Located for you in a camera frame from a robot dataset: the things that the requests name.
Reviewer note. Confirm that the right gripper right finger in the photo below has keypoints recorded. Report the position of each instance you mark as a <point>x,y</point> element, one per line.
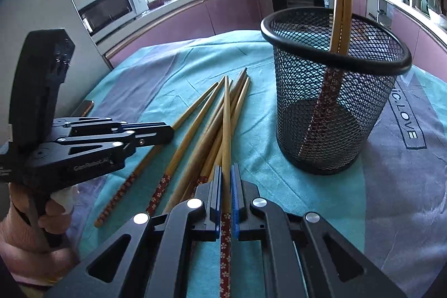
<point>303,256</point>

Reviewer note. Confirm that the person's left hand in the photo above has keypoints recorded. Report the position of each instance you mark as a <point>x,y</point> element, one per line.
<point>24,251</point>

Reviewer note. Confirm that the purple kitchen cabinets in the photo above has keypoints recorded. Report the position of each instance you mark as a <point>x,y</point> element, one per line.
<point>182,20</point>

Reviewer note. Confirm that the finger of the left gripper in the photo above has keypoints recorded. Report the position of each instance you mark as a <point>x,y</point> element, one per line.
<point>84,126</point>
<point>128,138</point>

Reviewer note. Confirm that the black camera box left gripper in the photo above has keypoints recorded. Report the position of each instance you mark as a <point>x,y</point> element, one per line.
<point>41,69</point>

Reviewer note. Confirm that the white microwave oven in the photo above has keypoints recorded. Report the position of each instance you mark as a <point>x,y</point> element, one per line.
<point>101,18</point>

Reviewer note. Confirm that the teal and grey tablecloth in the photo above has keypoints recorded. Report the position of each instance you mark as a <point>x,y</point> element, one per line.
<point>391,203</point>

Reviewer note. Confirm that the black mesh utensil cup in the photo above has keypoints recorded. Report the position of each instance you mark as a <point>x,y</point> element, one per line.
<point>300,38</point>

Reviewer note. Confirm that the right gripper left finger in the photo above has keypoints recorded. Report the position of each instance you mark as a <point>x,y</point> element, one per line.
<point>149,255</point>

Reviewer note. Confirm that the wooden chopstick floral end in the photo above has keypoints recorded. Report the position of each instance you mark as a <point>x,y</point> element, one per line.
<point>337,4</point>
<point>225,229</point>
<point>180,151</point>
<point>103,215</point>
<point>344,4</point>
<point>193,168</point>

